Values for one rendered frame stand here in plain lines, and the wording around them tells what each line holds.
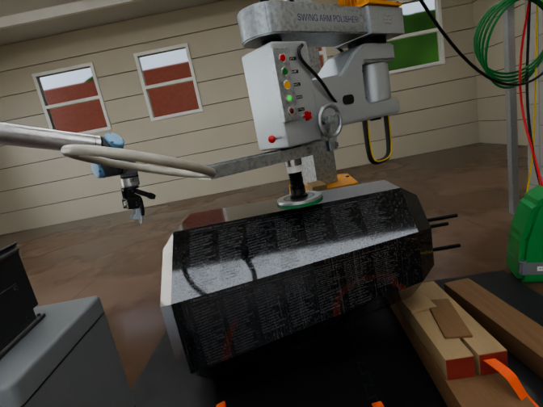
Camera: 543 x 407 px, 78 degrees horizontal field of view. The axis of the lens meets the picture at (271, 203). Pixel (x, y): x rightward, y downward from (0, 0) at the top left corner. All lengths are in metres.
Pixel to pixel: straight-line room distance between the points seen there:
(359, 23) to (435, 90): 6.97
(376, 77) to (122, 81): 7.04
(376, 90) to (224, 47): 6.31
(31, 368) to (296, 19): 1.44
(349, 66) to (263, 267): 1.03
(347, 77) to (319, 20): 0.28
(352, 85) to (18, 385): 1.61
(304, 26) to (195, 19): 6.74
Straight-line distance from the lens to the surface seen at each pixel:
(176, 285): 1.58
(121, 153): 1.00
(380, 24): 1.98
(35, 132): 1.68
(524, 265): 2.66
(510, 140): 3.87
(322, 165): 2.49
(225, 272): 1.53
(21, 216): 9.90
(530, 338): 2.01
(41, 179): 9.42
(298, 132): 1.45
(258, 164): 1.37
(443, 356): 1.64
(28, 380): 1.00
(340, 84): 1.69
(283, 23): 1.51
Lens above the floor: 1.27
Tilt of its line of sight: 13 degrees down
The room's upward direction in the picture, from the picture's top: 11 degrees counter-clockwise
